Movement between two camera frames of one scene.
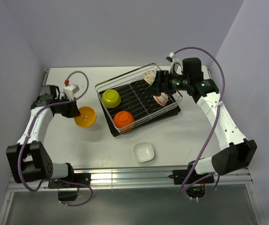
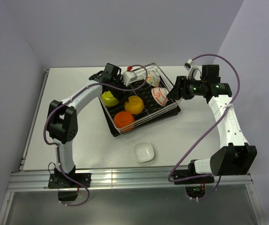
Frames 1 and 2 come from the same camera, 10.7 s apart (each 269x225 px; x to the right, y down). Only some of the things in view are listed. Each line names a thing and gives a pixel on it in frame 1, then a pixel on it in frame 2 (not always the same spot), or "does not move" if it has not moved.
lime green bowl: x=111 y=98 does not move
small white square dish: x=143 y=152 does not move
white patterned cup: x=149 y=76 does not move
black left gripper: x=74 y=111 → x=121 y=96
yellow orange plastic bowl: x=87 y=117 → x=134 y=105
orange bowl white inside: x=124 y=121 does not move
